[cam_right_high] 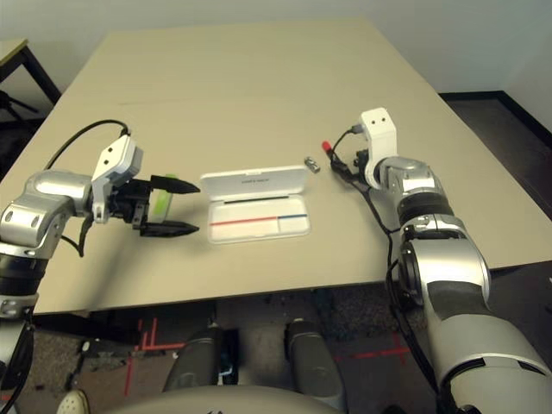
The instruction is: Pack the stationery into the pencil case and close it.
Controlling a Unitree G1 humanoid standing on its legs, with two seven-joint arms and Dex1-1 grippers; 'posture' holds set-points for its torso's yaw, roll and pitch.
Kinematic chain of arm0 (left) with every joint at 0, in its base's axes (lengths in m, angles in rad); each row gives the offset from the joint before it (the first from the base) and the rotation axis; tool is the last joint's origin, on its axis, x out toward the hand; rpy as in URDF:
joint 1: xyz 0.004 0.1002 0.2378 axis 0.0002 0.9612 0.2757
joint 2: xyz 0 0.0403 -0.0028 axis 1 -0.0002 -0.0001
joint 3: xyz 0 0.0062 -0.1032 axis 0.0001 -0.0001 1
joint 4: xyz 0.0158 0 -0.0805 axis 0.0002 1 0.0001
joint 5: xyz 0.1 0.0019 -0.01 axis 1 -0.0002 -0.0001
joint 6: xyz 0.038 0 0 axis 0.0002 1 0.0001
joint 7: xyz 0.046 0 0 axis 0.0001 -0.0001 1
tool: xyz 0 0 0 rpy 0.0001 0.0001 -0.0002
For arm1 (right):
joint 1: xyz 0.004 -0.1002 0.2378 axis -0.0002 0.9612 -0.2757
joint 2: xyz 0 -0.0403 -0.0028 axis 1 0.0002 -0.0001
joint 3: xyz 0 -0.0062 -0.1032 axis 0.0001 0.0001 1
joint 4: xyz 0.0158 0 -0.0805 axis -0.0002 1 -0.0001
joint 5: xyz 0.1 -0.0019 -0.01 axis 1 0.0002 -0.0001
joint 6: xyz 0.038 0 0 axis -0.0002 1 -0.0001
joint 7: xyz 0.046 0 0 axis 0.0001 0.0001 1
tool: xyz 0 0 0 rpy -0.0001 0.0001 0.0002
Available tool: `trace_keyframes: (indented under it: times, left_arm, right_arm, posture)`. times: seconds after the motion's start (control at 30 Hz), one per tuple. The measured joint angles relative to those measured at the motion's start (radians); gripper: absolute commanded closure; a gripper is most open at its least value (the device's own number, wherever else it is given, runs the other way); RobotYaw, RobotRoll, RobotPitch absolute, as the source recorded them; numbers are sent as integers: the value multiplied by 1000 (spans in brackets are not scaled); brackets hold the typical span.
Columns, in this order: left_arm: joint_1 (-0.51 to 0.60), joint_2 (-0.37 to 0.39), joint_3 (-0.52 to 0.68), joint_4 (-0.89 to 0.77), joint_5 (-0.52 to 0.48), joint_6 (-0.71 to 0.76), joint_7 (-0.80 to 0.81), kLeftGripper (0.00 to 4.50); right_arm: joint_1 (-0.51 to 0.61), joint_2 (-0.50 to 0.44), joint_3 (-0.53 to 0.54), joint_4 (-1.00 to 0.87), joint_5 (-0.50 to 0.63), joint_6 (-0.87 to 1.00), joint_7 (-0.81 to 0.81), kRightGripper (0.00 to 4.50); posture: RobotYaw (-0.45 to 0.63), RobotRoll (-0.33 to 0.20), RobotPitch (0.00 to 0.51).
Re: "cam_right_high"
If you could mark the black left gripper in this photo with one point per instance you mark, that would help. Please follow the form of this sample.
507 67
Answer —
129 202

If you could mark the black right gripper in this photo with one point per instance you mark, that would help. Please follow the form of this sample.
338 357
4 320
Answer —
361 163

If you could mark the green and white eraser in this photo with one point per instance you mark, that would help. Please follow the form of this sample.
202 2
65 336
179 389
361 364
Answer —
160 207

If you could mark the red and black marker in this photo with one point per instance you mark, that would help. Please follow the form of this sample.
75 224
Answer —
327 146

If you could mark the small silver black clip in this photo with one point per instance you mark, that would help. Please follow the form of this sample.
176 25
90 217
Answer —
312 164

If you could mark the white plastic pencil case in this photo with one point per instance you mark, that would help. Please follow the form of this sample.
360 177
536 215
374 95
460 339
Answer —
254 224

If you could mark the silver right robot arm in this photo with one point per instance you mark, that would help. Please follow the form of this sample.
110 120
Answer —
453 267

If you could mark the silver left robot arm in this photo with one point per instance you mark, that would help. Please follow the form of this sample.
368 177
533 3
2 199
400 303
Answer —
47 190

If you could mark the grey robot left leg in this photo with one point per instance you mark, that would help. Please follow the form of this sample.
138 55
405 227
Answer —
194 362

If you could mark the grey robot leg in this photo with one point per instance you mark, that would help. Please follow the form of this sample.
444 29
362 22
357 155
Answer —
194 362
312 358

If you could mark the grey robot right leg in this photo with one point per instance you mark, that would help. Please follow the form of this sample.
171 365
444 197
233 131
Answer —
312 358

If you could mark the black tripod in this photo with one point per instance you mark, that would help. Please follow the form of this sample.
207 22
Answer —
13 102

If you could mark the grey robot torso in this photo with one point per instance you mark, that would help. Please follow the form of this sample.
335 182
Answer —
224 401

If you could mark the white bystander shoe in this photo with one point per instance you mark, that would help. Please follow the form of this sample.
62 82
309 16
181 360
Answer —
73 403

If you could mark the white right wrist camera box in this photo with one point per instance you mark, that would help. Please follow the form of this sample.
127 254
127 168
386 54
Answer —
379 129

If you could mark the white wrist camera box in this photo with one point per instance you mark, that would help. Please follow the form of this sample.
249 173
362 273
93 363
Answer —
379 129
114 157

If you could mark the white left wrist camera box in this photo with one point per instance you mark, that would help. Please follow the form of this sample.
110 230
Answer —
114 157

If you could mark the beige side table black frame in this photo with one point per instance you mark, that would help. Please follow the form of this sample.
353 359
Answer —
10 49

